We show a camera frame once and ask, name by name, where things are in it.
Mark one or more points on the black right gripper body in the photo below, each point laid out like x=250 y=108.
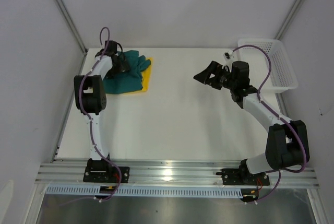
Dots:
x=226 y=80

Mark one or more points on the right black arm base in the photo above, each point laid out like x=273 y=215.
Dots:
x=232 y=176

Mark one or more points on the aluminium front rail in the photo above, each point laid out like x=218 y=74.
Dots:
x=168 y=173

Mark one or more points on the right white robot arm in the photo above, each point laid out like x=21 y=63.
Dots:
x=287 y=140

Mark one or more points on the white perforated plastic basket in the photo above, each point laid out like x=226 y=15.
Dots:
x=282 y=76

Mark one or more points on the left aluminium corner post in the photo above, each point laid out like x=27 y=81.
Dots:
x=60 y=4

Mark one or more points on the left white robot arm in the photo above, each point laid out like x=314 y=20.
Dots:
x=90 y=95

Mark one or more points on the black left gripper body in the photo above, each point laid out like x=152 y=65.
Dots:
x=119 y=68

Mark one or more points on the aluminium corner post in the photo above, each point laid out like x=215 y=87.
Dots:
x=291 y=14
x=60 y=4

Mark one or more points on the yellow shorts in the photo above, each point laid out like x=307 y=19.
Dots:
x=138 y=79

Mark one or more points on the right aluminium corner post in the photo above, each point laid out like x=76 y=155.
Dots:
x=291 y=14

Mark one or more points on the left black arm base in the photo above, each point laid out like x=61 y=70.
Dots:
x=100 y=171

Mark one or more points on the green shorts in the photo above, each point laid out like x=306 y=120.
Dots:
x=116 y=85

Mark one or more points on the slotted white cable duct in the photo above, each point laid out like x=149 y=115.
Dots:
x=146 y=191

